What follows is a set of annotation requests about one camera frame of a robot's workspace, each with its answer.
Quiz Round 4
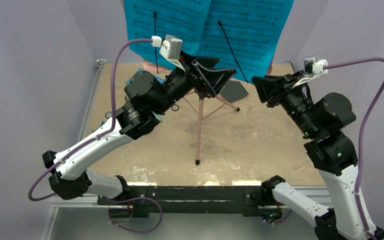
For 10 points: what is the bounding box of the pink music stand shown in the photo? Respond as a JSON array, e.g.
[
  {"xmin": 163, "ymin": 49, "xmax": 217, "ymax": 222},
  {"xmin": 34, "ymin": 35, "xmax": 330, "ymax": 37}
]
[{"xmin": 119, "ymin": 0, "xmax": 274, "ymax": 166}]

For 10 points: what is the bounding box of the blue brick baseplate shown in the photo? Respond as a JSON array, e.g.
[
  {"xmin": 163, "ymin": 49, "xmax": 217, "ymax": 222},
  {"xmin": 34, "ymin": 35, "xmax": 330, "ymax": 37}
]
[{"xmin": 126, "ymin": 68, "xmax": 165, "ymax": 85}]

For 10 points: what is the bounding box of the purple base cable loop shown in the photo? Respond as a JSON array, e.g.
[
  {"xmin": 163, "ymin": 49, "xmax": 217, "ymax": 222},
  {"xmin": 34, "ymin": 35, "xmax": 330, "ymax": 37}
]
[{"xmin": 108, "ymin": 197, "xmax": 164, "ymax": 234}]

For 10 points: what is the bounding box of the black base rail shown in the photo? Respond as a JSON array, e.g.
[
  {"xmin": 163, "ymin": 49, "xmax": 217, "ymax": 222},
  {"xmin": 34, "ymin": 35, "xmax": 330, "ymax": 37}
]
[{"xmin": 97, "ymin": 184, "xmax": 284, "ymax": 220}]

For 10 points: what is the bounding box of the blue sheet music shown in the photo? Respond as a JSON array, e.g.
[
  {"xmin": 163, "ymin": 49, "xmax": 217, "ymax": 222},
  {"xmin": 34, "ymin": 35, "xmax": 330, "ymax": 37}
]
[
  {"xmin": 198, "ymin": 0, "xmax": 294, "ymax": 83},
  {"xmin": 123, "ymin": 0, "xmax": 211, "ymax": 56}
]

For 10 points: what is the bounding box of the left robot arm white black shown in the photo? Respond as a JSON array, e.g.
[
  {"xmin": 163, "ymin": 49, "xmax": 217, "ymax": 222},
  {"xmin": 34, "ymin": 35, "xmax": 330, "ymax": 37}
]
[{"xmin": 43, "ymin": 52, "xmax": 236, "ymax": 205}]

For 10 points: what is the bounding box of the grey brick baseplate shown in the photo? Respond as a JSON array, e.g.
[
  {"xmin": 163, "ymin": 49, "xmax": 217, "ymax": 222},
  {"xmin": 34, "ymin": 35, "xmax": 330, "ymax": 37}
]
[{"xmin": 220, "ymin": 80, "xmax": 249, "ymax": 103}]

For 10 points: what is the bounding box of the mint green toy microphone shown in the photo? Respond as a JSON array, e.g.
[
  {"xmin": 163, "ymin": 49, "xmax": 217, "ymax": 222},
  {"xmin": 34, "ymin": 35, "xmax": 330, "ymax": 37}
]
[{"xmin": 153, "ymin": 113, "xmax": 163, "ymax": 122}]

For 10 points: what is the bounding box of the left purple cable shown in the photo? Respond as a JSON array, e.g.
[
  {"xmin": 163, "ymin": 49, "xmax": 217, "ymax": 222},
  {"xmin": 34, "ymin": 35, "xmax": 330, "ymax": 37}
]
[{"xmin": 27, "ymin": 38, "xmax": 155, "ymax": 202}]

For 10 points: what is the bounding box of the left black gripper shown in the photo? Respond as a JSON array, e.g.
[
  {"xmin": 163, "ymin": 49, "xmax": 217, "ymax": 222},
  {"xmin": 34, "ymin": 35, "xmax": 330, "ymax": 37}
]
[{"xmin": 151, "ymin": 50, "xmax": 235, "ymax": 116}]

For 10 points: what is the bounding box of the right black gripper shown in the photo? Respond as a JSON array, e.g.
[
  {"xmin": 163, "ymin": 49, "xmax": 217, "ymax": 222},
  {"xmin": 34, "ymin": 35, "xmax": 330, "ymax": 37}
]
[{"xmin": 250, "ymin": 68, "xmax": 318, "ymax": 136}]

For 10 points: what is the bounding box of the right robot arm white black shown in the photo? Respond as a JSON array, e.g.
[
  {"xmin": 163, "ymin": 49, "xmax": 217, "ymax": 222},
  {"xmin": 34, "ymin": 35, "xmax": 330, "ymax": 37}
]
[{"xmin": 251, "ymin": 72, "xmax": 384, "ymax": 240}]

